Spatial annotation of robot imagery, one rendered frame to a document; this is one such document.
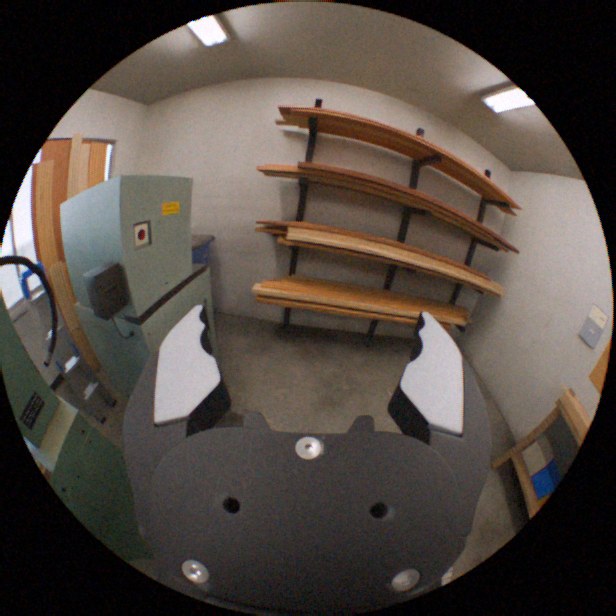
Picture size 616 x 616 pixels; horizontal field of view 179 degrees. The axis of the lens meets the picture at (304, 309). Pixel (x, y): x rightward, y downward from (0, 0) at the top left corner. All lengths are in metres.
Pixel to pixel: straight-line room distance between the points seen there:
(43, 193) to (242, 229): 2.01
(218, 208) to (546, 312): 3.50
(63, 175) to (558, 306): 4.53
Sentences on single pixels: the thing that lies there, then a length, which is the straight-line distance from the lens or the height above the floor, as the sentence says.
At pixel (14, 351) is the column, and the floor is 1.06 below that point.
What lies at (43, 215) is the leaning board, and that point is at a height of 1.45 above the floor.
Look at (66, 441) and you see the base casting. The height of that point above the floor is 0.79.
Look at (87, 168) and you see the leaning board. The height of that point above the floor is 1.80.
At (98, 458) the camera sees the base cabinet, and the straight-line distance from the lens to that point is 0.92.
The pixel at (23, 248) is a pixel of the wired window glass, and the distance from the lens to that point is 2.27.
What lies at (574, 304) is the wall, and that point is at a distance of 2.50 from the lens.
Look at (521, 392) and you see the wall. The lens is 2.65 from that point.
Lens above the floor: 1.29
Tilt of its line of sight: 30 degrees down
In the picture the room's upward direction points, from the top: 9 degrees clockwise
